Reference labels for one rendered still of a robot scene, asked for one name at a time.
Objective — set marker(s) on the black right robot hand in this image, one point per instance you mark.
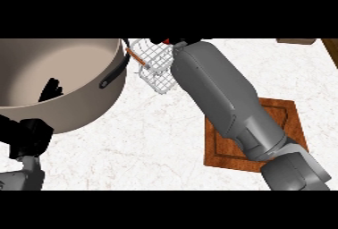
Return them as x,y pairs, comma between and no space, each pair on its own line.
185,40

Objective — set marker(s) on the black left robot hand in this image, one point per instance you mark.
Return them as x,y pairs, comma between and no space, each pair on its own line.
27,137

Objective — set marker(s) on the red tomato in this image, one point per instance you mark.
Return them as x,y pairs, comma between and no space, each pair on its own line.
166,41

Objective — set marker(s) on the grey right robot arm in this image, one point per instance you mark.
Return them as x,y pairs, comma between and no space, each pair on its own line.
216,89

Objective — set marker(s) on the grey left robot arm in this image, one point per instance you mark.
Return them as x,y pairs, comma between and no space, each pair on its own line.
20,179

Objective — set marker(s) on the brown wooden cutting board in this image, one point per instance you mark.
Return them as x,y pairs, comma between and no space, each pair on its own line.
229,149

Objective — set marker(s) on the brown wooden block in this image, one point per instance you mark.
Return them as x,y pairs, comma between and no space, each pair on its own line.
296,41

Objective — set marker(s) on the large beige pot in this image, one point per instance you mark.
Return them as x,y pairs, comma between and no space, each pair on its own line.
65,59

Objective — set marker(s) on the dark brown wooden edge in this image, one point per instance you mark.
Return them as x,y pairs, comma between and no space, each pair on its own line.
333,50

